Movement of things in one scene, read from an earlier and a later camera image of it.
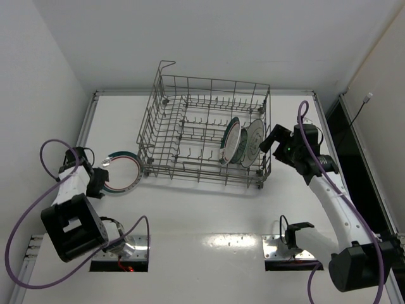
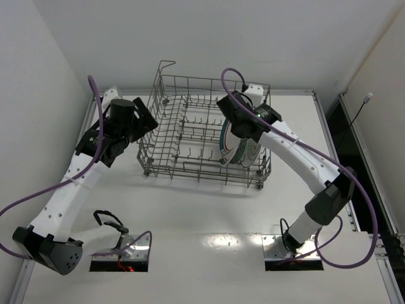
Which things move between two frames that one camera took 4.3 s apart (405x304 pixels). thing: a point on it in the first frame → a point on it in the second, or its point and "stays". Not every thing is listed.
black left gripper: (97, 182) → (145, 114)
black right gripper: (280, 139) → (228, 106)
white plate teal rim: (126, 171) → (227, 143)
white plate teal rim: (256, 133) stays
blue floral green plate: (242, 146) stays
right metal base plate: (274, 249) stays
